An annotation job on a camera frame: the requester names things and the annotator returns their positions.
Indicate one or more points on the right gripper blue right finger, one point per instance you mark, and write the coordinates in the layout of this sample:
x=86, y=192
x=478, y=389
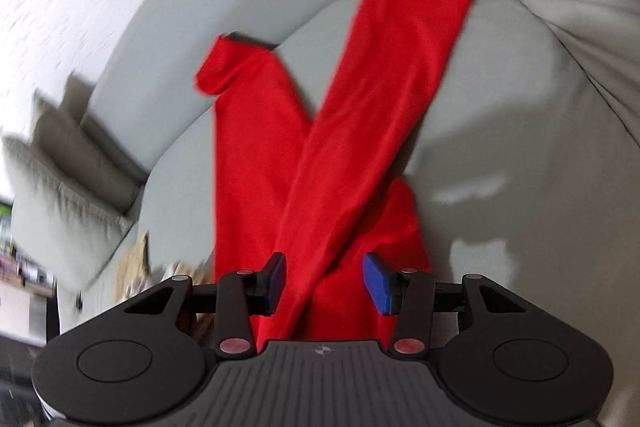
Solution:
x=386, y=287

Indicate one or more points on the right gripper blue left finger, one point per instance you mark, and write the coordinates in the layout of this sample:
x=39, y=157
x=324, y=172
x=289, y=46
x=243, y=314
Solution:
x=270, y=284

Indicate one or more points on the red sweater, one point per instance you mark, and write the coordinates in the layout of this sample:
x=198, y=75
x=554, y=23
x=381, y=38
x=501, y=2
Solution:
x=326, y=189

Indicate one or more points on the tan and white garment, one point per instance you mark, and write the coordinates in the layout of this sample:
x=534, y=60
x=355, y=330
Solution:
x=134, y=275

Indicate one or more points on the grey sofa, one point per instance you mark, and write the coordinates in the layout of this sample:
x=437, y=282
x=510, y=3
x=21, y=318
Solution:
x=526, y=167

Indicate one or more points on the grey sofa cushion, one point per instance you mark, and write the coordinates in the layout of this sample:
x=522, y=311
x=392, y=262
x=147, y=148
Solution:
x=70, y=199

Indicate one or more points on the cluttered shelf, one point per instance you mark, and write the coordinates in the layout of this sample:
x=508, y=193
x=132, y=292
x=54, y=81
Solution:
x=27, y=291

